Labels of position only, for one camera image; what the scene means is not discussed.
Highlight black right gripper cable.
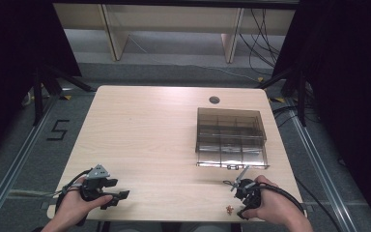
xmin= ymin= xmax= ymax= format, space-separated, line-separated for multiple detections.
xmin=254 ymin=181 xmax=307 ymax=216

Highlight black metal stand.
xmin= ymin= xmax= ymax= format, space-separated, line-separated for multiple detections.
xmin=256 ymin=68 xmax=309 ymax=128
xmin=32 ymin=63 xmax=95 ymax=128

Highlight thin white floor cable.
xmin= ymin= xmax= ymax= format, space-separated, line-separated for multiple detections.
xmin=128 ymin=34 xmax=260 ymax=82

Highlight black floor cables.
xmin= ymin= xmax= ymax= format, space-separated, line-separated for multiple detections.
xmin=271 ymin=105 xmax=300 ymax=129

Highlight person's right hand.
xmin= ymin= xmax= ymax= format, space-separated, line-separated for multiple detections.
xmin=240 ymin=174 xmax=307 ymax=227

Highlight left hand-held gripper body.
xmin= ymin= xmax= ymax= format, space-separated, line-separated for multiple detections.
xmin=79 ymin=163 xmax=114 ymax=203

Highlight smoky transparent compartment box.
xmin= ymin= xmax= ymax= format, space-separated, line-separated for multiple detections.
xmin=194 ymin=106 xmax=271 ymax=171

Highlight dark curtain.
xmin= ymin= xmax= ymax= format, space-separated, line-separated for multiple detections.
xmin=271 ymin=0 xmax=371 ymax=232
xmin=0 ymin=0 xmax=83 ymax=167

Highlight aluminium floor rail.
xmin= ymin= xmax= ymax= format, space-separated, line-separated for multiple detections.
xmin=285 ymin=96 xmax=353 ymax=232
xmin=0 ymin=94 xmax=60 ymax=226

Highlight black hanging cables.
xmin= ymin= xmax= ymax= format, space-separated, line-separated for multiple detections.
xmin=238 ymin=9 xmax=282 ymax=77

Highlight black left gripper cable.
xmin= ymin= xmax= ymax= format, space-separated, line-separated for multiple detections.
xmin=54 ymin=168 xmax=93 ymax=216

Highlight beige wooden shelf unit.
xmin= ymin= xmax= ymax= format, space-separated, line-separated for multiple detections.
xmin=52 ymin=3 xmax=296 ymax=64

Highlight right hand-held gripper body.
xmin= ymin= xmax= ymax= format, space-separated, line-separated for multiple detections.
xmin=223 ymin=164 xmax=263 ymax=211

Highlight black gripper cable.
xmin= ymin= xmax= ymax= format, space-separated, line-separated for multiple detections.
xmin=254 ymin=181 xmax=307 ymax=216
xmin=54 ymin=168 xmax=93 ymax=216

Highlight person's left hand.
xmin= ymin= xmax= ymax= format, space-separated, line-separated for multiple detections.
xmin=48 ymin=178 xmax=114 ymax=227

